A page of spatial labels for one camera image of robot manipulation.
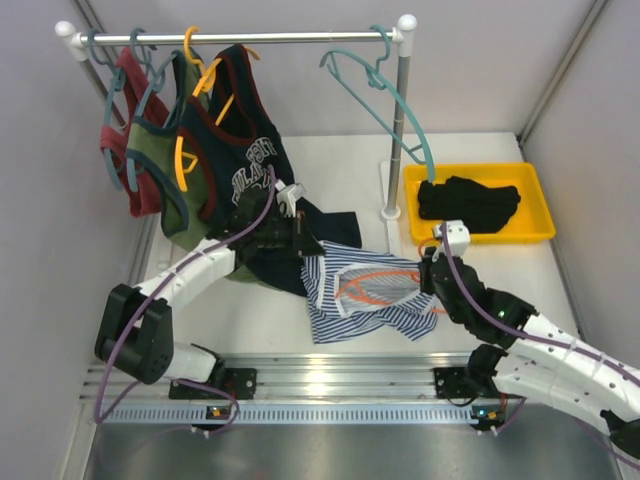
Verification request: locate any maroon tank top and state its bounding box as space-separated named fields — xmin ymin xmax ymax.
xmin=100 ymin=47 xmax=161 ymax=217

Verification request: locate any silver white clothes rack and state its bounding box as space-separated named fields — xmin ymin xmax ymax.
xmin=55 ymin=14 xmax=435 ymax=253

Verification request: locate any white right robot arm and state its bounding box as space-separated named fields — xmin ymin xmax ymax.
xmin=419 ymin=254 xmax=639 ymax=458

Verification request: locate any green tank top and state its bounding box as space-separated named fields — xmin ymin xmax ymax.
xmin=125 ymin=50 xmax=234 ymax=251

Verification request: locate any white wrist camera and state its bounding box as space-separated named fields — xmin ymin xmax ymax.
xmin=431 ymin=220 xmax=471 ymax=261
xmin=275 ymin=180 xmax=306 ymax=217

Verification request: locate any orange plastic hanger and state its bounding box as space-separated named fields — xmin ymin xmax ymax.
xmin=327 ymin=245 xmax=436 ymax=314

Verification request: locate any blue white striped tank top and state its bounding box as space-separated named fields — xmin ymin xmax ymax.
xmin=301 ymin=240 xmax=438 ymax=344

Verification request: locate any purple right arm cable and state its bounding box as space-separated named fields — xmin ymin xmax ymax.
xmin=439 ymin=222 xmax=640 ymax=464

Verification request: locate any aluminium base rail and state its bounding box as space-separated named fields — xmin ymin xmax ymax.
xmin=100 ymin=354 xmax=517 ymax=430

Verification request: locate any black folded garment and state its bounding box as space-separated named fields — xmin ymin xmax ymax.
xmin=417 ymin=176 xmax=521 ymax=234

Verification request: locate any teal hanger under maroon top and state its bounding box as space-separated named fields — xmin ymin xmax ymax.
xmin=88 ymin=28 xmax=125 ymax=191

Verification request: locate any teal hanger under green top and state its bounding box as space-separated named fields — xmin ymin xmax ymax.
xmin=126 ymin=27 xmax=177 ymax=192

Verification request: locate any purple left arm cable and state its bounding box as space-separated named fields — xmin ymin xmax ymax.
xmin=94 ymin=164 xmax=279 ymax=436

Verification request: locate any yellow plastic tray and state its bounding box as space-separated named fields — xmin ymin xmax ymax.
xmin=403 ymin=162 xmax=556 ymax=245

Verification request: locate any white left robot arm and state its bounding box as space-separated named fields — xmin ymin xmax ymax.
xmin=94 ymin=184 xmax=325 ymax=397

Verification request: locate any teal plastic hanger right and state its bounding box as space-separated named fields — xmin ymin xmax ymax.
xmin=319 ymin=23 xmax=437 ymax=184

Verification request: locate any yellow plastic hanger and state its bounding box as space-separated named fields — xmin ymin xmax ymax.
xmin=174 ymin=25 xmax=261 ymax=192

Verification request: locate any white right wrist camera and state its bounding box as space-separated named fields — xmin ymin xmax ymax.
xmin=431 ymin=220 xmax=471 ymax=261

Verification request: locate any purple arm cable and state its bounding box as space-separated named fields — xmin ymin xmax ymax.
xmin=439 ymin=222 xmax=640 ymax=464
xmin=94 ymin=164 xmax=279 ymax=436

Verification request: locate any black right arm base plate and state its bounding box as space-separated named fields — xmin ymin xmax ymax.
xmin=433 ymin=367 xmax=500 ymax=402

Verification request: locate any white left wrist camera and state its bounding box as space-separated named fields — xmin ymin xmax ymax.
xmin=275 ymin=180 xmax=306 ymax=217

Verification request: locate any navy basketball tank top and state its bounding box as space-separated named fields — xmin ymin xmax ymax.
xmin=179 ymin=44 xmax=362 ymax=297

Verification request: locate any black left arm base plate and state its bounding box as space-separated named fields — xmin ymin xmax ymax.
xmin=168 ymin=368 xmax=257 ymax=400

